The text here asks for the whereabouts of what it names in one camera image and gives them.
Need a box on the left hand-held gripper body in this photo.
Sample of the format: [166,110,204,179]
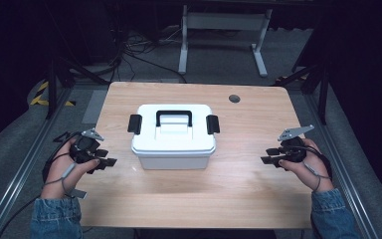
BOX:
[69,127,105,165]

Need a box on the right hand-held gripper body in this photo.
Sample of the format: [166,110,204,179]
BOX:
[277,123,315,164]

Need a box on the white plastic storage box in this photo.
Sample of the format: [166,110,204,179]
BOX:
[126,104,221,170]

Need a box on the person's right hand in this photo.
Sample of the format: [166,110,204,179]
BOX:
[278,137,334,193]

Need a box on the person's left hand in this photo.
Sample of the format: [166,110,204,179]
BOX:
[41,137,100,200]

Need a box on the grey floor plate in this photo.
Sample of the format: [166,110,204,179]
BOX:
[81,89,109,125]

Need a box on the yellow black hazard tape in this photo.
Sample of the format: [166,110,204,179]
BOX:
[29,80,78,108]

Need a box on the black tripod stand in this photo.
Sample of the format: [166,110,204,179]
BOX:
[43,54,111,121]
[273,58,331,126]

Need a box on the grey wrist lanyard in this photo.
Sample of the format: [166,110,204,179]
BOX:
[301,160,332,193]
[43,161,90,200]

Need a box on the aluminium floor rail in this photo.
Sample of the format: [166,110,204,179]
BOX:
[0,85,76,239]
[301,92,381,239]

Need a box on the bundle of black floor cables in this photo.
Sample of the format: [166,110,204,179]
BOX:
[107,28,188,85]

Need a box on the white metal stand frame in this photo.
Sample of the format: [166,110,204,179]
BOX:
[177,4,274,79]

